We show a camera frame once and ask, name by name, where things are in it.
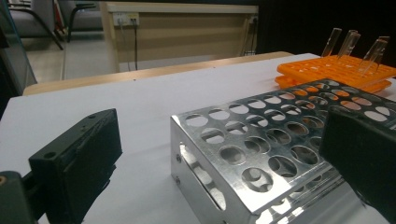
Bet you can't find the dark glass cabinet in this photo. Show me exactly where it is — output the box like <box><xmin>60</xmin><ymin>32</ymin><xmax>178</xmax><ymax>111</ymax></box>
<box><xmin>0</xmin><ymin>0</ymin><xmax>37</xmax><ymax>119</ymax></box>

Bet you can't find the clear glass test tube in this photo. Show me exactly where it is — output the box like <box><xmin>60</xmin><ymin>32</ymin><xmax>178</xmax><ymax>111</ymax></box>
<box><xmin>337</xmin><ymin>29</ymin><xmax>359</xmax><ymax>59</ymax></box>
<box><xmin>358</xmin><ymin>38</ymin><xmax>389</xmax><ymax>77</ymax></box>
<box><xmin>339</xmin><ymin>32</ymin><xmax>361</xmax><ymax>60</ymax></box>
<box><xmin>372</xmin><ymin>35</ymin><xmax>391</xmax><ymax>63</ymax></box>
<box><xmin>321</xmin><ymin>27</ymin><xmax>343</xmax><ymax>58</ymax></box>

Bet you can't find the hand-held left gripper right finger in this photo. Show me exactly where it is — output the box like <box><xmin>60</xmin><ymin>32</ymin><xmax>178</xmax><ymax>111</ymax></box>
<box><xmin>318</xmin><ymin>106</ymin><xmax>396</xmax><ymax>223</ymax></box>

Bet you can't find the black curtain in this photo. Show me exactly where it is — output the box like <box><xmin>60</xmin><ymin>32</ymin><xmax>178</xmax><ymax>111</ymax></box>
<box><xmin>257</xmin><ymin>0</ymin><xmax>396</xmax><ymax>68</ymax></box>

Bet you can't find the wooden table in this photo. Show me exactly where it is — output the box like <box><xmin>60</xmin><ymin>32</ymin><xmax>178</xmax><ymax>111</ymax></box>
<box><xmin>22</xmin><ymin>50</ymin><xmax>293</xmax><ymax>96</ymax></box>

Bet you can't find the silver metal test tube rack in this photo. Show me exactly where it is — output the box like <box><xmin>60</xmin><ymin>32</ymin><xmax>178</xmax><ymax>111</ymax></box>
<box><xmin>170</xmin><ymin>77</ymin><xmax>396</xmax><ymax>224</ymax></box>

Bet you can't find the white wall socket strip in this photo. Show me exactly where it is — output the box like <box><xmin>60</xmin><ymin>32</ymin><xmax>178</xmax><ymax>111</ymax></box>
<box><xmin>112</xmin><ymin>12</ymin><xmax>140</xmax><ymax>27</ymax></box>

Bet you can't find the black hanging power cable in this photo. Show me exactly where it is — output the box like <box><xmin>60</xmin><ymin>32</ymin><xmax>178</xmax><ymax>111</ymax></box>
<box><xmin>133</xmin><ymin>20</ymin><xmax>139</xmax><ymax>71</ymax></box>

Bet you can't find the grey chair with black frame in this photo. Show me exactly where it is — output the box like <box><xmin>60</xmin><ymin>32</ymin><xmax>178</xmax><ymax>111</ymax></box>
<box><xmin>59</xmin><ymin>0</ymin><xmax>105</xmax><ymax>43</ymax></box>
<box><xmin>7</xmin><ymin>0</ymin><xmax>64</xmax><ymax>50</ymax></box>

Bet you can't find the orange plastic test tube rack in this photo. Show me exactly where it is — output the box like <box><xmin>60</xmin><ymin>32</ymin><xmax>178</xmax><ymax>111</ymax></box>
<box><xmin>275</xmin><ymin>54</ymin><xmax>396</xmax><ymax>94</ymax></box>

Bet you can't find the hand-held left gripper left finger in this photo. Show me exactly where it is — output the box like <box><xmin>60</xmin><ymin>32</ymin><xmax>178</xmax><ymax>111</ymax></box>
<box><xmin>28</xmin><ymin>107</ymin><xmax>123</xmax><ymax>224</ymax></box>

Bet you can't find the white hanging power cable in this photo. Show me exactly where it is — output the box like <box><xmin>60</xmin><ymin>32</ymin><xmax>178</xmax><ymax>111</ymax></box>
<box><xmin>119</xmin><ymin>21</ymin><xmax>131</xmax><ymax>73</ymax></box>

